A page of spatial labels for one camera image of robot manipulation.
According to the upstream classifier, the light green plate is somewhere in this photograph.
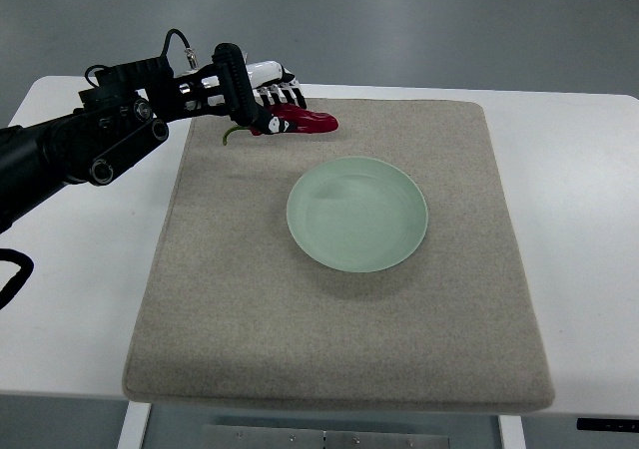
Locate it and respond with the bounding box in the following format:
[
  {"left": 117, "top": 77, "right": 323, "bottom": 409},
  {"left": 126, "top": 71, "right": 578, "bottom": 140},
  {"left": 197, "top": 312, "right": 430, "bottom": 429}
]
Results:
[{"left": 287, "top": 157, "right": 429, "bottom": 273}]

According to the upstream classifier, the white table leg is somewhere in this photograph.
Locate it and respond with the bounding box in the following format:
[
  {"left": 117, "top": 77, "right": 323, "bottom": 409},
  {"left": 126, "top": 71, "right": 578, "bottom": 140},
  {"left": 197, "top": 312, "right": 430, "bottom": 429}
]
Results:
[
  {"left": 498, "top": 415, "right": 527, "bottom": 449},
  {"left": 116, "top": 402, "right": 151, "bottom": 449}
]

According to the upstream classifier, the black table control panel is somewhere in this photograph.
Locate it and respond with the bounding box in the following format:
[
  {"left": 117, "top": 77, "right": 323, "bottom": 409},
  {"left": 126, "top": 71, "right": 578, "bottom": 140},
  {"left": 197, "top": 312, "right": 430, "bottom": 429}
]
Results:
[{"left": 576, "top": 417, "right": 639, "bottom": 433}]

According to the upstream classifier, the white table leg left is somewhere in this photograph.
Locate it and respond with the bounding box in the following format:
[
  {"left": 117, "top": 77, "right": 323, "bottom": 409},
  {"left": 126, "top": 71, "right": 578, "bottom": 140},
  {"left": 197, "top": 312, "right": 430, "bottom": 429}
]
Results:
[{"left": 116, "top": 402, "right": 151, "bottom": 449}]

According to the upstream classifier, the white table leg right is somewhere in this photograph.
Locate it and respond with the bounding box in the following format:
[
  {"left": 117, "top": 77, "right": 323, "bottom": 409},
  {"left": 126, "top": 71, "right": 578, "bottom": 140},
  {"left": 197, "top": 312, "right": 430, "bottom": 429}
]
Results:
[{"left": 498, "top": 415, "right": 527, "bottom": 449}]

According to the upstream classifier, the red chili pepper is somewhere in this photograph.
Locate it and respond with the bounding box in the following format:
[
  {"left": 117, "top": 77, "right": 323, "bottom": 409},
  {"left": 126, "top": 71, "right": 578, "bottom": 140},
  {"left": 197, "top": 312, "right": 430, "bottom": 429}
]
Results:
[{"left": 222, "top": 103, "right": 339, "bottom": 146}]

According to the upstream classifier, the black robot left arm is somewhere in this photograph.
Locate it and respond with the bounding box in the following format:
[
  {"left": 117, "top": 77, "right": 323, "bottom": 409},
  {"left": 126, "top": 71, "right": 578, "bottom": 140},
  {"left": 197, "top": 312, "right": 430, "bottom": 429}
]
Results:
[{"left": 1, "top": 43, "right": 290, "bottom": 229}]

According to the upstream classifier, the metal table frame plate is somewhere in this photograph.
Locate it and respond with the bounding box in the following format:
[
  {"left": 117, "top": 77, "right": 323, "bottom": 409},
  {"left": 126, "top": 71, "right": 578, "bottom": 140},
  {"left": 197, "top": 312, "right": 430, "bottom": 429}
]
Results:
[{"left": 200, "top": 425, "right": 450, "bottom": 449}]

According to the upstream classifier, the beige fabric mat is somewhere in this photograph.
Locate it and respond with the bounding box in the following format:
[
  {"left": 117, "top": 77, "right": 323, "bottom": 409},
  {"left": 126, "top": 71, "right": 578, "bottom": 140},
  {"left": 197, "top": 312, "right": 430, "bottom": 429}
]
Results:
[{"left": 122, "top": 99, "right": 554, "bottom": 413}]

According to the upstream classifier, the black braided cable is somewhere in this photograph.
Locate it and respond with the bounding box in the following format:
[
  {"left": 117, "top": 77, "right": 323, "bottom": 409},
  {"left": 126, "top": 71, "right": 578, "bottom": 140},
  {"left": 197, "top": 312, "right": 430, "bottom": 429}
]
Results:
[{"left": 0, "top": 247, "right": 35, "bottom": 311}]

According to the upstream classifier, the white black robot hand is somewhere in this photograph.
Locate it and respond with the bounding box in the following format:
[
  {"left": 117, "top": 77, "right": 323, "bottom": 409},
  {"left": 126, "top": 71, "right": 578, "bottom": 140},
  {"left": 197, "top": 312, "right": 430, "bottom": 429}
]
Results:
[{"left": 246, "top": 60, "right": 307, "bottom": 135}]

